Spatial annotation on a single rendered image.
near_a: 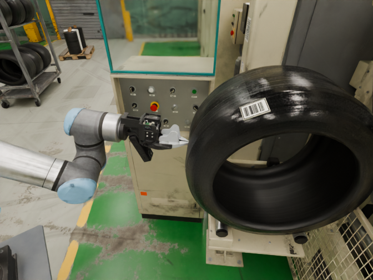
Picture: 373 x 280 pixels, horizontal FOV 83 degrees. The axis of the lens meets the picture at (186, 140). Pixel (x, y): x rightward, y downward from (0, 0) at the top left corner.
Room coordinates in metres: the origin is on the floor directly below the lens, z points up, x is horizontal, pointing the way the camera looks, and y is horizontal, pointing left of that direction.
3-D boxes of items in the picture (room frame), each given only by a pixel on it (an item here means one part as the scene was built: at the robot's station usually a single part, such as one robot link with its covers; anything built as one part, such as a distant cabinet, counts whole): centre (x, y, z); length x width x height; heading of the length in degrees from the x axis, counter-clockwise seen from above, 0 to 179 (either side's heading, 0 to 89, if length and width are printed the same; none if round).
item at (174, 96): (1.26, 0.12, 0.63); 0.56 x 0.41 x 1.27; 85
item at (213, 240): (0.60, -0.15, 0.83); 0.36 x 0.09 x 0.06; 175
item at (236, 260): (0.85, -0.29, 0.02); 0.27 x 0.27 x 0.04; 85
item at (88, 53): (6.81, 3.32, 0.38); 1.20 x 0.80 x 0.76; 13
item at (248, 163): (0.77, -0.30, 0.90); 0.40 x 0.03 x 0.10; 85
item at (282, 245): (0.59, -0.28, 0.80); 0.37 x 0.36 x 0.02; 85
